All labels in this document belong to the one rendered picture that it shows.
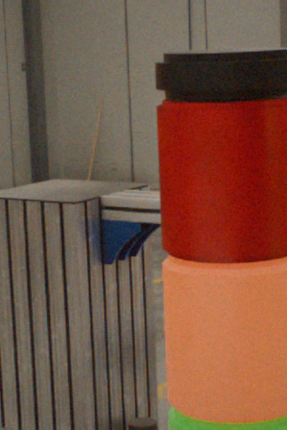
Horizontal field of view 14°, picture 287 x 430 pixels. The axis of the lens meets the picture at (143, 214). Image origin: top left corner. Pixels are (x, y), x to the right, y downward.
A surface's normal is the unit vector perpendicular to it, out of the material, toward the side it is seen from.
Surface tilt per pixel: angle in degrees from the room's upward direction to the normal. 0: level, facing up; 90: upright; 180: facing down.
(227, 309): 90
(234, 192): 90
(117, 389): 90
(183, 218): 90
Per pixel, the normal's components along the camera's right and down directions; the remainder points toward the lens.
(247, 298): 0.06, 0.16
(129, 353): 0.82, 0.06
